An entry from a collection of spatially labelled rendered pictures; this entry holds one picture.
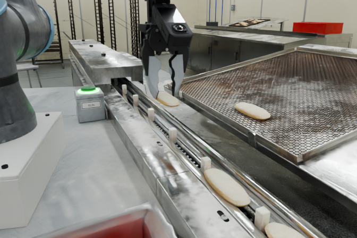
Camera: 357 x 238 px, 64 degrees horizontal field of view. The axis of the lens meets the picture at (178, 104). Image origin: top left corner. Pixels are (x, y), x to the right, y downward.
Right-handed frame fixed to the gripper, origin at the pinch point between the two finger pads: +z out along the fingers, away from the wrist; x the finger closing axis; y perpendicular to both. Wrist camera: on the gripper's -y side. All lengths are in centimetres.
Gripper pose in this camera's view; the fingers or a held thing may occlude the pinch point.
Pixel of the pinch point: (166, 92)
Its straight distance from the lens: 60.0
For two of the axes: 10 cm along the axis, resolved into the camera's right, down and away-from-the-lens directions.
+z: 0.0, 9.5, 3.0
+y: -4.0, -2.7, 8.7
